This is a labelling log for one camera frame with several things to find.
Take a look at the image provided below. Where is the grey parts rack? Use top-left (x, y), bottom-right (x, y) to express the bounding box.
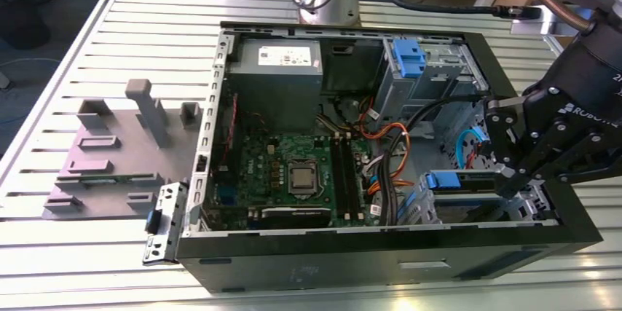
top-left (42, 79), bottom-right (206, 221)

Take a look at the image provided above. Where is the black cable bundle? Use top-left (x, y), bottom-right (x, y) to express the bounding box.
top-left (378, 94), bottom-right (487, 224)

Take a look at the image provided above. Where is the thin red wire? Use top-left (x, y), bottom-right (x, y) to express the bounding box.
top-left (217, 92), bottom-right (241, 172)

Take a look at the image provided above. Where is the metal optical drive cage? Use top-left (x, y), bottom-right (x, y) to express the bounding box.
top-left (374, 36), bottom-right (487, 119)

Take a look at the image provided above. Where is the metal expansion slot bracket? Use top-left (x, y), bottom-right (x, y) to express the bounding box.
top-left (142, 181), bottom-right (190, 265)

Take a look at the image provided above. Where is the black RAM slot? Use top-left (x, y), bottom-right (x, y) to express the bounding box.
top-left (343, 132), bottom-right (369, 221)
top-left (331, 133), bottom-right (355, 221)

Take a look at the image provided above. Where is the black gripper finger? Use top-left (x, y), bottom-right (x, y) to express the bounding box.
top-left (483, 95), bottom-right (526, 195)
top-left (502, 121), bottom-right (622, 199)

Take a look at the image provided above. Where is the CPU socket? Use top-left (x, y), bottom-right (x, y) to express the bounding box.
top-left (285, 157), bottom-right (326, 200)

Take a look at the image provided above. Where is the grey power supply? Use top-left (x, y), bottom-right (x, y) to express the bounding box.
top-left (227, 38), bottom-right (325, 133)

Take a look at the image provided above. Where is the black graphics card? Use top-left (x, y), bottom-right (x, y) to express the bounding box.
top-left (247, 205), bottom-right (334, 230)

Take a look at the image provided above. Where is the black chair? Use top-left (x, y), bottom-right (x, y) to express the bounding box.
top-left (0, 0), bottom-right (55, 50)

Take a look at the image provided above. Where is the metal disk bay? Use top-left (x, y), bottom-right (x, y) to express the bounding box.
top-left (398, 170), bottom-right (558, 224)

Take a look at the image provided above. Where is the green motherboard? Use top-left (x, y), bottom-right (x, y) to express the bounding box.
top-left (202, 132), bottom-right (385, 230)

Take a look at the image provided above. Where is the black PC case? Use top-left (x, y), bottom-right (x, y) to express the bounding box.
top-left (175, 21), bottom-right (604, 294)

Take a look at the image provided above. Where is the hard disk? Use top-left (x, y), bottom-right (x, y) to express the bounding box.
top-left (397, 169), bottom-right (506, 223)

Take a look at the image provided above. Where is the blue plastic drive latch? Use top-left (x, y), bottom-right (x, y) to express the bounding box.
top-left (394, 39), bottom-right (427, 79)

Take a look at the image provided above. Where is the blue data wire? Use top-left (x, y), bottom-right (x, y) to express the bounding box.
top-left (455, 125), bottom-right (491, 170)

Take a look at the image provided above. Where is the silver CPU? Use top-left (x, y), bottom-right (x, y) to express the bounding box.
top-left (290, 164), bottom-right (318, 189)

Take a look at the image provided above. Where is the orange wire bundle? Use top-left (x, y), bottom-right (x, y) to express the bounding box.
top-left (359, 95), bottom-right (414, 195)

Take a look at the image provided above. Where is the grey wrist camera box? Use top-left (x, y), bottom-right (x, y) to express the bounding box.
top-left (510, 4), bottom-right (580, 37)

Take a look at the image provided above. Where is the black power connector wire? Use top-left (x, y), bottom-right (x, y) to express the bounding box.
top-left (466, 141), bottom-right (495, 172)

